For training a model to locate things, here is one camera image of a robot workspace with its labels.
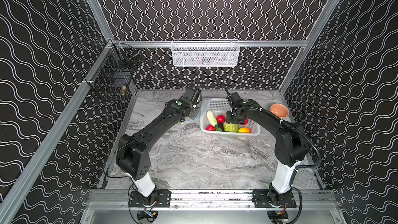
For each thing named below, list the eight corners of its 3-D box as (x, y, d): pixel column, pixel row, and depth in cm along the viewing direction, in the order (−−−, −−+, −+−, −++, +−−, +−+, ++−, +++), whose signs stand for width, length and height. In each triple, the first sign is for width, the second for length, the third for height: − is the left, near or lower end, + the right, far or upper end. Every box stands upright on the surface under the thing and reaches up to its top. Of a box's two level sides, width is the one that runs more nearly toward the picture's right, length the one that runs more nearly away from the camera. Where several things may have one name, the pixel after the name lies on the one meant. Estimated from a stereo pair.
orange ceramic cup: (280, 123, 104) (284, 117, 99) (266, 113, 110) (269, 107, 104) (287, 116, 107) (291, 110, 102) (273, 107, 113) (277, 101, 108)
